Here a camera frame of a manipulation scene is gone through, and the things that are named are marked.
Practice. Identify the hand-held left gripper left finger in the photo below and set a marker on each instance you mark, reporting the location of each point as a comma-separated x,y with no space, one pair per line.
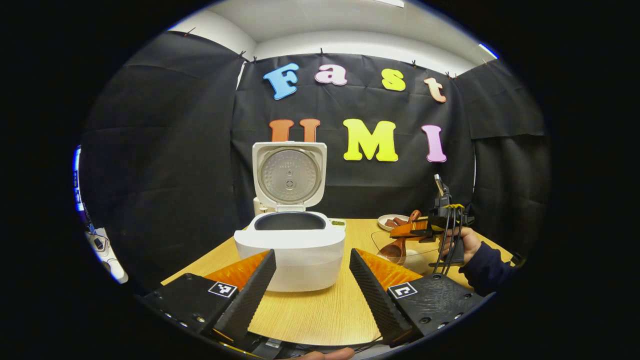
250,295

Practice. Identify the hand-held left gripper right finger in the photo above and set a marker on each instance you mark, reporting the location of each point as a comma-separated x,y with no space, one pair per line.
375,295

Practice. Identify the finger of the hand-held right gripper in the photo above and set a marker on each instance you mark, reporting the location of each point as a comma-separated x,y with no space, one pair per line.
410,229

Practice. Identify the brown wooden spoon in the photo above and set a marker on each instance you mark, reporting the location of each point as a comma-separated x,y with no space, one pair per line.
395,250

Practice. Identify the white rice cooker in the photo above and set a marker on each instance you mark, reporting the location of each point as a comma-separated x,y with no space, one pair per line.
300,250

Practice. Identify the brown meat piece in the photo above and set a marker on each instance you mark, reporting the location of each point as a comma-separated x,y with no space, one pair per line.
400,220
389,223

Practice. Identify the white round plate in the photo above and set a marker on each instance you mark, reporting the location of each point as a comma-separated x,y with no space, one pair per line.
384,227

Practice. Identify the small white divided dish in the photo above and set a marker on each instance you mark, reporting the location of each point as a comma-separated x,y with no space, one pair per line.
337,223

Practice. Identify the white power strip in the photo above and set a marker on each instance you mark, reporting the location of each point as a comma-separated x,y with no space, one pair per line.
107,255

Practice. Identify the black backdrop cloth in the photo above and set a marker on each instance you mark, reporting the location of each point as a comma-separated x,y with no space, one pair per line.
175,150

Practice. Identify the long ceiling light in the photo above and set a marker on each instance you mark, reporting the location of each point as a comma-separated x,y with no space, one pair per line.
392,2

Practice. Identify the lit computer monitor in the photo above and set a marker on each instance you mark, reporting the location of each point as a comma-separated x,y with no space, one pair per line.
78,180

